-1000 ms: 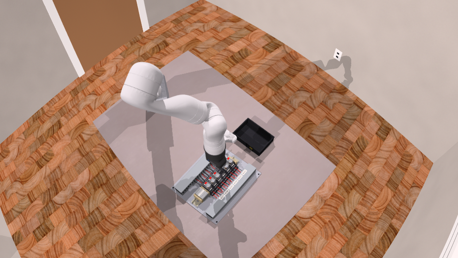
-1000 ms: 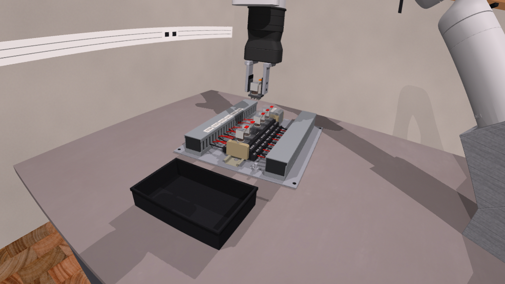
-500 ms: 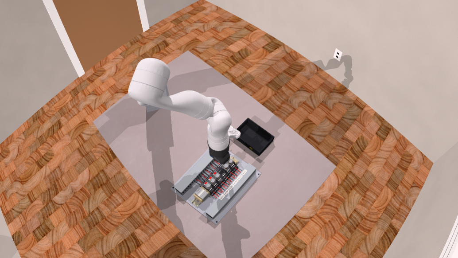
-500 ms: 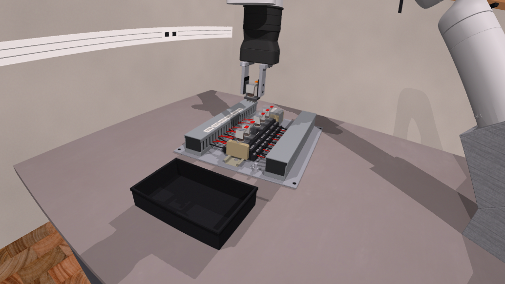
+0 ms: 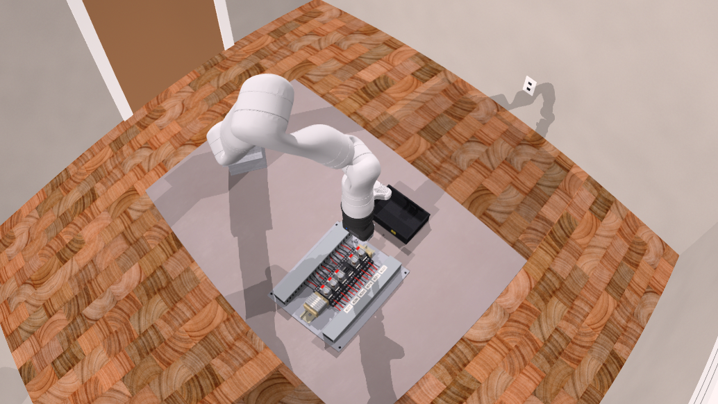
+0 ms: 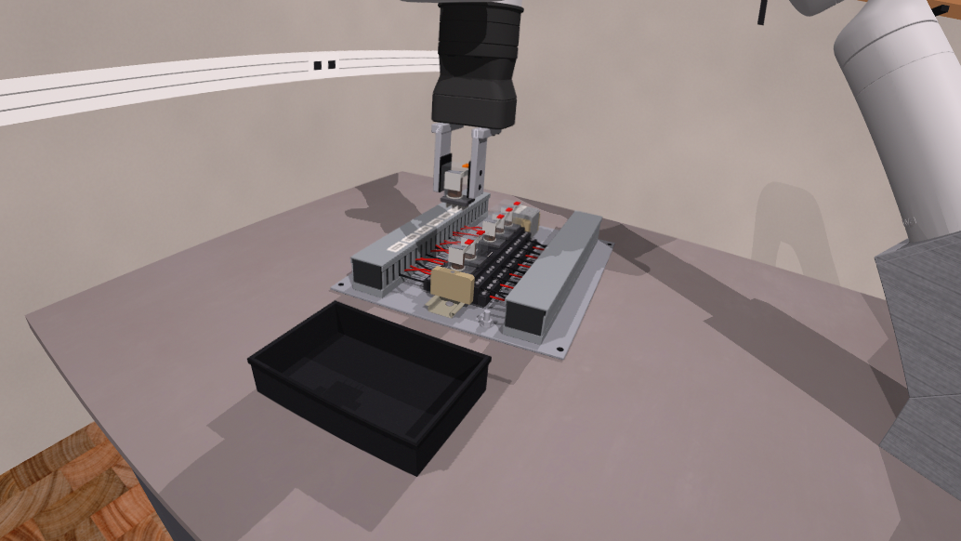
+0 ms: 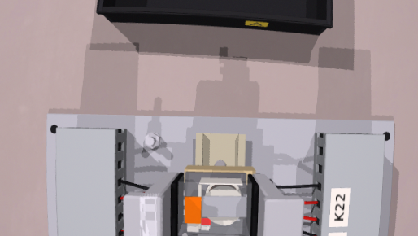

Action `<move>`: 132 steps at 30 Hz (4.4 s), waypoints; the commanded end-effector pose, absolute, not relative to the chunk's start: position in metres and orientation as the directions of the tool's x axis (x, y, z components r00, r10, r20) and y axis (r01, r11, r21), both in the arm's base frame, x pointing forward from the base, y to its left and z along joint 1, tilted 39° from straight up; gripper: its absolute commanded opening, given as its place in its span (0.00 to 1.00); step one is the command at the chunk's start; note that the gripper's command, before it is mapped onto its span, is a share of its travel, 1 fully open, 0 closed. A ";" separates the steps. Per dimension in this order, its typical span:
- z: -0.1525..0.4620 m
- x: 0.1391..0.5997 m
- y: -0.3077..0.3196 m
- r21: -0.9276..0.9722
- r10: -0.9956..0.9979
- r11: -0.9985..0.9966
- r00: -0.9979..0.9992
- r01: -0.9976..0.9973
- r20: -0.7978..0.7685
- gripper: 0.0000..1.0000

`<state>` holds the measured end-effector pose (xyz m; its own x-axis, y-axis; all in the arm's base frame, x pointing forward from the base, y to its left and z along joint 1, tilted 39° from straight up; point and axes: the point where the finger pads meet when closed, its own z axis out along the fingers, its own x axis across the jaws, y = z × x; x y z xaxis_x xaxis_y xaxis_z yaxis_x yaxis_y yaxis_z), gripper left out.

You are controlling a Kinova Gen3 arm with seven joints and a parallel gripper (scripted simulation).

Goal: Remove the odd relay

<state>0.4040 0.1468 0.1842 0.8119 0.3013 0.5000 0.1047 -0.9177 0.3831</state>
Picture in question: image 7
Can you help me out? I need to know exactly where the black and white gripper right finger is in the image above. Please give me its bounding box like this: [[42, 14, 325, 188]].
[[248, 174, 305, 236]]

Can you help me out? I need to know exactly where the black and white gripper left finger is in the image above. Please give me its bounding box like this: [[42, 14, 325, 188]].
[[124, 172, 184, 236]]

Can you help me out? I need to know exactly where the black rectangular tray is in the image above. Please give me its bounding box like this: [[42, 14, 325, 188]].
[[96, 0, 333, 35]]

